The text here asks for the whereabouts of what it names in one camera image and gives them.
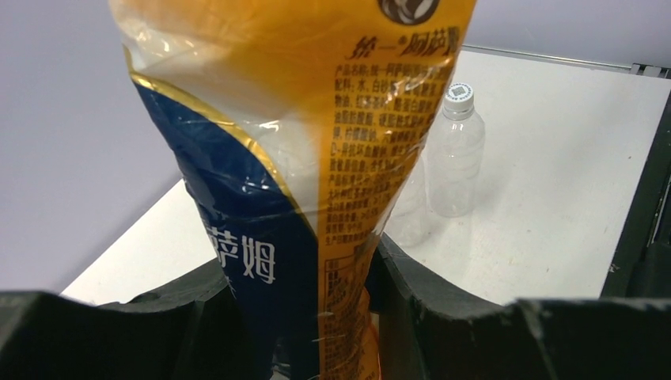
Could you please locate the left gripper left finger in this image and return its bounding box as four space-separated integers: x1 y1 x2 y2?
1 260 266 379

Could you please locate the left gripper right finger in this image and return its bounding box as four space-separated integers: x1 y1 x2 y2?
371 237 670 379

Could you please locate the orange blue label bottle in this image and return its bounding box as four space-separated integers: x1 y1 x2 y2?
109 1 476 379

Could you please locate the clear bottle blue cap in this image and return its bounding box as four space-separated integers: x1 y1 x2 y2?
385 158 430 248

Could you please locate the clear bottle white cap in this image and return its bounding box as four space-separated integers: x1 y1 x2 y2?
426 82 486 218

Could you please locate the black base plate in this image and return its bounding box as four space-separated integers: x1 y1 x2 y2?
601 101 670 298

